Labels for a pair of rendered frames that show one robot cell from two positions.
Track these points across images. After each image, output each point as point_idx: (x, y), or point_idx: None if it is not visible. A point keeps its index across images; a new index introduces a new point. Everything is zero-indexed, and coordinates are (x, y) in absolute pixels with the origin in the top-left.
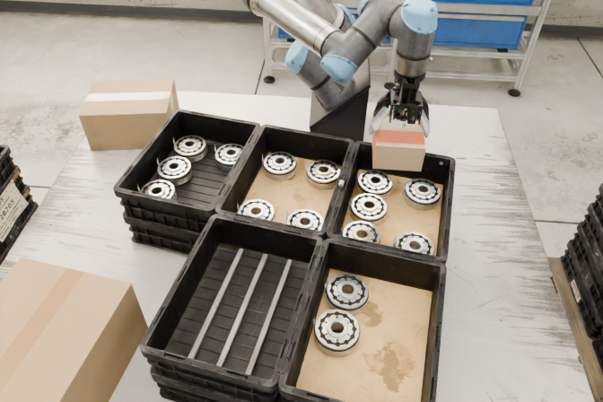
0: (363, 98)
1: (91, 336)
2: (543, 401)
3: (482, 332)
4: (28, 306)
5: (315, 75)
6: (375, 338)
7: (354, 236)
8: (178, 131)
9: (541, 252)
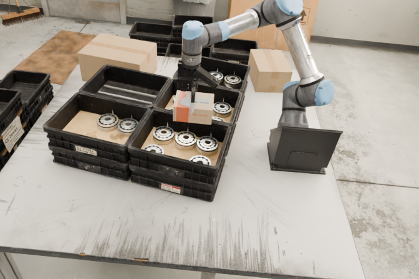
0: (280, 133)
1: (117, 58)
2: (64, 223)
3: (113, 205)
4: (133, 47)
5: (283, 101)
6: (103, 136)
7: (161, 129)
8: (243, 75)
9: (171, 260)
